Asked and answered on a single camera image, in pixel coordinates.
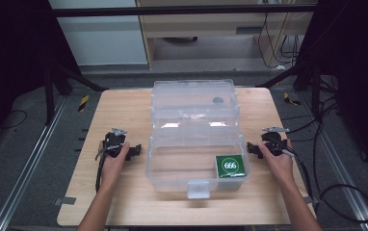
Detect clear plastic storage box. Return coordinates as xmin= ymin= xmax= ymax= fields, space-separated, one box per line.
xmin=145 ymin=79 xmax=251 ymax=200

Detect aluminium floor rail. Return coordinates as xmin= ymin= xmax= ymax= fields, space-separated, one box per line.
xmin=299 ymin=92 xmax=368 ymax=231
xmin=0 ymin=95 xmax=68 ymax=231

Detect yellow black tape strip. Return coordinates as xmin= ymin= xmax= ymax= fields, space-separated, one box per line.
xmin=283 ymin=91 xmax=302 ymax=107
xmin=77 ymin=94 xmax=91 ymax=113

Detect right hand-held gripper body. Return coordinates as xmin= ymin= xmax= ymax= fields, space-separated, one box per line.
xmin=260 ymin=126 xmax=297 ymax=159

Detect black looped floor cable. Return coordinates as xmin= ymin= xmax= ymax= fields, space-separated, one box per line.
xmin=312 ymin=95 xmax=368 ymax=224

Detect person's right hand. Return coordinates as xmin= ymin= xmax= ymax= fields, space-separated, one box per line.
xmin=257 ymin=139 xmax=296 ymax=191

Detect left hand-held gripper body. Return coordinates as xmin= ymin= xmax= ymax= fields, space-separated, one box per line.
xmin=94 ymin=127 xmax=129 ymax=161

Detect hanging black cables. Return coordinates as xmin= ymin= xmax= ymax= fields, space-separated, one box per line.
xmin=256 ymin=13 xmax=302 ymax=69

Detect black metal stand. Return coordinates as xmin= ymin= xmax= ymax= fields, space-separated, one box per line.
xmin=255 ymin=61 xmax=323 ymax=118
xmin=42 ymin=61 xmax=109 ymax=126

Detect black horizontal frame bar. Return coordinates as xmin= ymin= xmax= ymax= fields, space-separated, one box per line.
xmin=50 ymin=4 xmax=318 ymax=18

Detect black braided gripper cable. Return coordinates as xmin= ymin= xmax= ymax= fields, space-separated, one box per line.
xmin=94 ymin=151 xmax=108 ymax=194

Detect white cabinet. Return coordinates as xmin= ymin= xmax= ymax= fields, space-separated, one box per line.
xmin=48 ymin=0 xmax=149 ymax=67

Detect wooden desk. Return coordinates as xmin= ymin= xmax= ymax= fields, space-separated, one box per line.
xmin=135 ymin=0 xmax=319 ymax=69

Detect green square packet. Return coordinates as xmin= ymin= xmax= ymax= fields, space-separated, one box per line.
xmin=215 ymin=154 xmax=248 ymax=179

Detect grey tape piece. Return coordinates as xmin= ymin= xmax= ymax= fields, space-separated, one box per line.
xmin=54 ymin=196 xmax=77 ymax=206

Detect thin black floor cable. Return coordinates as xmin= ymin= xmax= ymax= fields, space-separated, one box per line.
xmin=0 ymin=109 xmax=29 ymax=131

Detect person's left hand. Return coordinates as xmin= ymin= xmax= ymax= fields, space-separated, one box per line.
xmin=98 ymin=141 xmax=131 ymax=193

